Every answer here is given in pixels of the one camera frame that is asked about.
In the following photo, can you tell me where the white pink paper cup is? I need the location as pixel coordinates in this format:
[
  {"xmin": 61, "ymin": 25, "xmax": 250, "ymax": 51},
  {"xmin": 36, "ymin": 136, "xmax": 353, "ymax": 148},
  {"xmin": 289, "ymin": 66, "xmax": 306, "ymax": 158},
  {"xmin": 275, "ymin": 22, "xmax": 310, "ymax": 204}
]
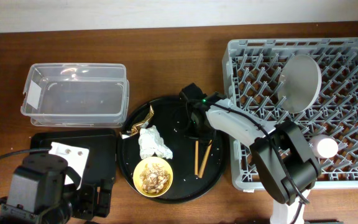
[{"xmin": 309, "ymin": 134, "xmax": 339, "ymax": 159}]

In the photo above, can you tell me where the wooden chopstick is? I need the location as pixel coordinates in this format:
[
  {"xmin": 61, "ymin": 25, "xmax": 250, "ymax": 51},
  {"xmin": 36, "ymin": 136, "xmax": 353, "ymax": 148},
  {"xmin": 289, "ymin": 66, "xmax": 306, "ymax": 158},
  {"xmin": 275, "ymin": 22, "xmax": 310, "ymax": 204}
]
[
  {"xmin": 198, "ymin": 140, "xmax": 213, "ymax": 178},
  {"xmin": 194, "ymin": 140, "xmax": 199, "ymax": 176}
]

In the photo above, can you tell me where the grey plastic dishwasher rack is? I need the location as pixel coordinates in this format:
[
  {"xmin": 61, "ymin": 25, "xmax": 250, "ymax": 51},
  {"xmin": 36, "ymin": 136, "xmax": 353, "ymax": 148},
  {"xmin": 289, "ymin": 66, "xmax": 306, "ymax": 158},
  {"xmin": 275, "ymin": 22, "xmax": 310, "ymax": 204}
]
[{"xmin": 222, "ymin": 37, "xmax": 358, "ymax": 189}]

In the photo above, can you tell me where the gold foil wrapper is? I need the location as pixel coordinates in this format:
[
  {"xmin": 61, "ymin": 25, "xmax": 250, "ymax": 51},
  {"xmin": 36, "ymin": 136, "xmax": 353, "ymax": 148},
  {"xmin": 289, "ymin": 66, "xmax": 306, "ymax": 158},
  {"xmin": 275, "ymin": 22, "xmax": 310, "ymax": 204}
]
[{"xmin": 119, "ymin": 105, "xmax": 155, "ymax": 139}]

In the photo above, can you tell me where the white round plate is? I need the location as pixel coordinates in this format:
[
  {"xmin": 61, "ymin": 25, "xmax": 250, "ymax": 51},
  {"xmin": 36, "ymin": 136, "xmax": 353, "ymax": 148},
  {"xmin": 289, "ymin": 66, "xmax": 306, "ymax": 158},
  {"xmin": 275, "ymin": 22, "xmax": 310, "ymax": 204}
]
[{"xmin": 277, "ymin": 55, "xmax": 322, "ymax": 113}]

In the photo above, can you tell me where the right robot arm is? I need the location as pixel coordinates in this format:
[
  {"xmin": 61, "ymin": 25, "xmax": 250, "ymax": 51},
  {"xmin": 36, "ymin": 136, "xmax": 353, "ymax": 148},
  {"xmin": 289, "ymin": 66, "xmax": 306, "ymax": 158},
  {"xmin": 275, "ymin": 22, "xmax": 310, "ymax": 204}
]
[{"xmin": 179, "ymin": 83, "xmax": 321, "ymax": 223}]

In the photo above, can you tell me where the black rectangular tray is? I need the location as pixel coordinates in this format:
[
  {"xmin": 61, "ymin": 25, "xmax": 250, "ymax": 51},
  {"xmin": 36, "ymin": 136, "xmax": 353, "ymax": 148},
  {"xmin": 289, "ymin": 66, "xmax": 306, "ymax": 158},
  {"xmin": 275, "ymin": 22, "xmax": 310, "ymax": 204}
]
[{"xmin": 30, "ymin": 129, "xmax": 116, "ymax": 186}]

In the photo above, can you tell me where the crumpled white tissue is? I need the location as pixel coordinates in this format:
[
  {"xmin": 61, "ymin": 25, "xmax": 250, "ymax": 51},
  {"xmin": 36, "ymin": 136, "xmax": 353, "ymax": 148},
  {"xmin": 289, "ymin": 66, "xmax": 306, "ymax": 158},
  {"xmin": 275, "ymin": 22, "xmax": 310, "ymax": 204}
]
[{"xmin": 138, "ymin": 125, "xmax": 173, "ymax": 159}]

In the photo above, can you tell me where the yellow bowl with food scraps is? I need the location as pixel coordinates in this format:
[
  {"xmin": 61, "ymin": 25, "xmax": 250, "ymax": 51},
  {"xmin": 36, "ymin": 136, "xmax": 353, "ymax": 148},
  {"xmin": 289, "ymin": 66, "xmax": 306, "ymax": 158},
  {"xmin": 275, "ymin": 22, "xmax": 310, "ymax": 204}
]
[{"xmin": 132, "ymin": 157, "xmax": 173, "ymax": 198}]

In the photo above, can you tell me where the clear plastic storage bin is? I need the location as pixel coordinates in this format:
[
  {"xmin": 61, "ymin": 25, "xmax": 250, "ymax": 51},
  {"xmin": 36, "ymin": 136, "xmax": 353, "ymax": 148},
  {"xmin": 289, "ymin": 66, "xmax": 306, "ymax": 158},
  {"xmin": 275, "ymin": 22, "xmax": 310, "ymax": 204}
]
[{"xmin": 21, "ymin": 63, "xmax": 129, "ymax": 128}]

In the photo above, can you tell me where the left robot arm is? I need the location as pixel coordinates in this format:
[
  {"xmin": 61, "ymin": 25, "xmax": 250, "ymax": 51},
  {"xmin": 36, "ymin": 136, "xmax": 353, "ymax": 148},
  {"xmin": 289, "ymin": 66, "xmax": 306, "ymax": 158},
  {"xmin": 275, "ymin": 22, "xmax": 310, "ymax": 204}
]
[{"xmin": 0, "ymin": 146, "xmax": 115, "ymax": 223}]

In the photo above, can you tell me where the round black tray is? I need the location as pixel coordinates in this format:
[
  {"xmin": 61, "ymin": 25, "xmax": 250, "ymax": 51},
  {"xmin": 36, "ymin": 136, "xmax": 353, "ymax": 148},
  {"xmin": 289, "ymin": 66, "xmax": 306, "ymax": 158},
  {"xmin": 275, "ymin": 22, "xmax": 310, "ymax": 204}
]
[{"xmin": 122, "ymin": 96, "xmax": 229, "ymax": 203}]

